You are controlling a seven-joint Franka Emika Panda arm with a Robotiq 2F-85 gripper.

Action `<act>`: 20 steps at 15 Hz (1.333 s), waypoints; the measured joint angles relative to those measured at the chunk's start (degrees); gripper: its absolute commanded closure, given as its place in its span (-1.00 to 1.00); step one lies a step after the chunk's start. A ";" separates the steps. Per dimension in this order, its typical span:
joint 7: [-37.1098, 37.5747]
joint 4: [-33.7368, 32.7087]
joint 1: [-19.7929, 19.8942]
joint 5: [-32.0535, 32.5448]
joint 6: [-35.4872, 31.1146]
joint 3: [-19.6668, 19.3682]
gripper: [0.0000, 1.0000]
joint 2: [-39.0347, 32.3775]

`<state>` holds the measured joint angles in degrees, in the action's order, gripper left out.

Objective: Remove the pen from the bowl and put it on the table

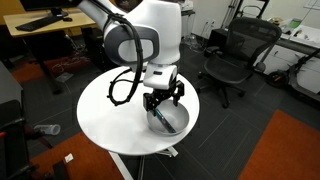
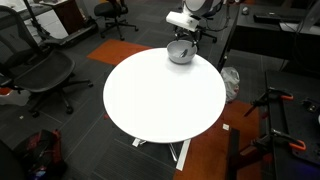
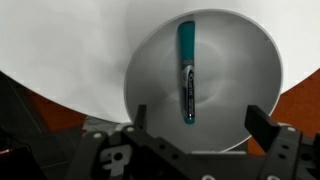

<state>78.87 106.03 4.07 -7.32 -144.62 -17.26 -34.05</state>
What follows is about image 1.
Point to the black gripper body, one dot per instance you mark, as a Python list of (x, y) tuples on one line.
[(164, 93)]

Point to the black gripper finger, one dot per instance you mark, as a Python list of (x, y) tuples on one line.
[(179, 91), (151, 101)]

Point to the teal and black pen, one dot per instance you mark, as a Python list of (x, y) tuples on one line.
[(165, 122)]

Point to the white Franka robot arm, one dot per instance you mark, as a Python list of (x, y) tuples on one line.
[(160, 30)]

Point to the white round bowl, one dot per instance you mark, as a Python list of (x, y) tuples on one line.
[(178, 118)]

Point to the white table base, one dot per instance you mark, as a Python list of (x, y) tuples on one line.
[(166, 151)]

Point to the black mesh office chair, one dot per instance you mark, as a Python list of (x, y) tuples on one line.
[(233, 66)]

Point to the black box on floor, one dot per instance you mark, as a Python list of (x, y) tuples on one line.
[(218, 38)]

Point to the white printer box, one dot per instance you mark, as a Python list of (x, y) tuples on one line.
[(187, 5)]

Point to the white power adapter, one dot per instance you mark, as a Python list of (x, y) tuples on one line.
[(64, 77)]

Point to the black tripod stand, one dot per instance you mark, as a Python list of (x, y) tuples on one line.
[(233, 13)]

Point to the small white paper square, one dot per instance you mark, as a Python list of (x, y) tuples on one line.
[(69, 157)]

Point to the clear plastic bottle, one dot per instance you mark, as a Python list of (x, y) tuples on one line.
[(46, 129)]

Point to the black computer mouse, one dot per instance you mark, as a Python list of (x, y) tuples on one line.
[(67, 19)]

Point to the black electric scooter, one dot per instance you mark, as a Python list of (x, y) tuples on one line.
[(300, 80)]

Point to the wooden desk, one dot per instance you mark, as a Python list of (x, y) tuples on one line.
[(50, 28)]

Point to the white side cabinet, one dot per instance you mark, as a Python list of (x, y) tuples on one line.
[(300, 43)]

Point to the green small container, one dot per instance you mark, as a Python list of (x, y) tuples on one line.
[(295, 23)]

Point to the black keyboard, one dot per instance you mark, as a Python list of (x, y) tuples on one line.
[(38, 23)]

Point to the grey metal cabinet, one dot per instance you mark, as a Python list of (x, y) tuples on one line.
[(8, 90)]

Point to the black equipment cart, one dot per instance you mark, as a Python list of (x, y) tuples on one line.
[(13, 143)]

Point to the black computer monitor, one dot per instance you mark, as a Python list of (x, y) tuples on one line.
[(43, 4)]

